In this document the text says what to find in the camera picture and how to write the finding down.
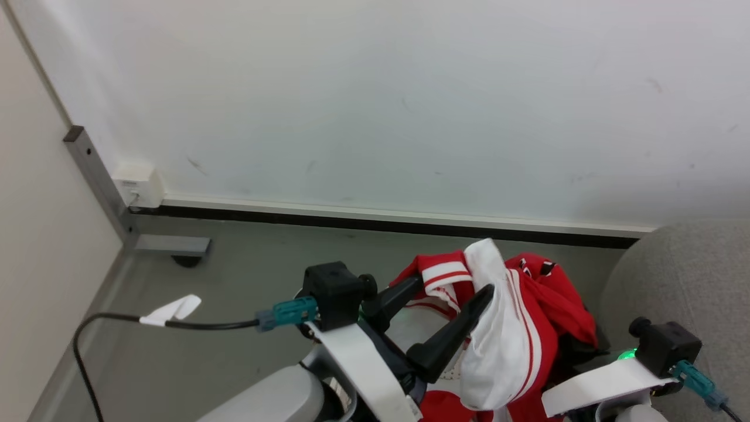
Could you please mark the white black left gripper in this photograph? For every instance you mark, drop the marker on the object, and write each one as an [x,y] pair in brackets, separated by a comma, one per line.
[363,363]

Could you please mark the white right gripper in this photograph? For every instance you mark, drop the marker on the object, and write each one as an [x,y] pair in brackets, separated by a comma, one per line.
[597,384]

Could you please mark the red and white jacket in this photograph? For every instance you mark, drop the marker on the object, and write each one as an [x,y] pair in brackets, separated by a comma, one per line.
[527,328]

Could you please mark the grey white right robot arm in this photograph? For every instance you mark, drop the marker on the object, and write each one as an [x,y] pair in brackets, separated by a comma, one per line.
[636,413]

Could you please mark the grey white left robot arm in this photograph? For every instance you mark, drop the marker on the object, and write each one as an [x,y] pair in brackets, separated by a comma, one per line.
[275,392]

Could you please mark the white and black baseboard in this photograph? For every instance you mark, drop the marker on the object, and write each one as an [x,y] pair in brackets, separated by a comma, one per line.
[381,220]

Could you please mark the grey fabric sofa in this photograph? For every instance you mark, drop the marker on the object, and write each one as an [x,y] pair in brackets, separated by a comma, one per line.
[685,281]

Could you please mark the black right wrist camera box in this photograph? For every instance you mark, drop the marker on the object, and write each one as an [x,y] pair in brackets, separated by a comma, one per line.
[665,346]

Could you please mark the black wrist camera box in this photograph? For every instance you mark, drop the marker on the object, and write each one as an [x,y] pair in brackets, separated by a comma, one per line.
[334,293]
[665,346]

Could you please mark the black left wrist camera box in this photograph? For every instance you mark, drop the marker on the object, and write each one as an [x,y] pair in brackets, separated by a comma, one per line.
[334,293]

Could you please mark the grey metal foot bracket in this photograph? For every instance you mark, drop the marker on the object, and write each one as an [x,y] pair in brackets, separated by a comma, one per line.
[173,244]

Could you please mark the white wall outlet box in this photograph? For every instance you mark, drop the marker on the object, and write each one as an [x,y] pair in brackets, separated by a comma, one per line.
[139,184]

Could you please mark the grey metal frame post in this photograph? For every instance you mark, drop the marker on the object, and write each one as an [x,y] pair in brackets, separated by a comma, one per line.
[99,179]

